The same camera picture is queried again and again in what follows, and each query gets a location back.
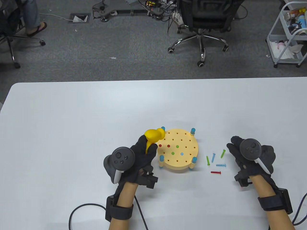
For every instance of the grey hand controller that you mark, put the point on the grey hand controller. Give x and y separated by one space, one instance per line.
250 148
121 158

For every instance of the white rolling cart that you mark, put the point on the white rolling cart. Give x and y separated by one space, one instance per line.
275 25

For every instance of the grey left hand controller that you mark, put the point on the grey left hand controller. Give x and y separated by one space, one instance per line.
121 158

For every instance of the black right wrist camera band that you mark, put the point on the black right wrist camera band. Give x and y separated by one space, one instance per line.
272 203

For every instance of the black wrist camera band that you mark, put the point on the black wrist camera band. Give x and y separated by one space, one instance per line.
272 203
121 212

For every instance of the black left wrist camera band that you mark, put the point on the black left wrist camera band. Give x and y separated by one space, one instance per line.
121 212

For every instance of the white shoe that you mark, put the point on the white shoe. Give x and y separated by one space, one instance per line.
178 18

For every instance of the black office chair chrome base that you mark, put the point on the black office chair chrome base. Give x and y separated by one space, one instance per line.
211 16

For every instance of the floor socket box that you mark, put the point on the floor socket box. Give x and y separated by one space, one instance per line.
79 18

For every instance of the yellow round tap bench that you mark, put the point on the yellow round tap bench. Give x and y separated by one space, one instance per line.
191 149

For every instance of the grey right hand controller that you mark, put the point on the grey right hand controller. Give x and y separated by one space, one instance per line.
250 148

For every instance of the yellow toy hammer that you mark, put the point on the yellow toy hammer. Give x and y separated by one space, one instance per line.
153 134

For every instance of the pile of colourful toys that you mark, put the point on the pile of colourful toys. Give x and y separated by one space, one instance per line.
301 22

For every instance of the person's right forearm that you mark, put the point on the person's right forearm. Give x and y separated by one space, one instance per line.
266 189

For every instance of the black chair with castors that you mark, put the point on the black chair with castors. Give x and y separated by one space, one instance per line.
16 64

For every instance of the person's left hand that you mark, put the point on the person's left hand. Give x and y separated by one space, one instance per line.
141 158

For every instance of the person's right hand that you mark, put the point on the person's right hand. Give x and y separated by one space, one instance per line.
249 167

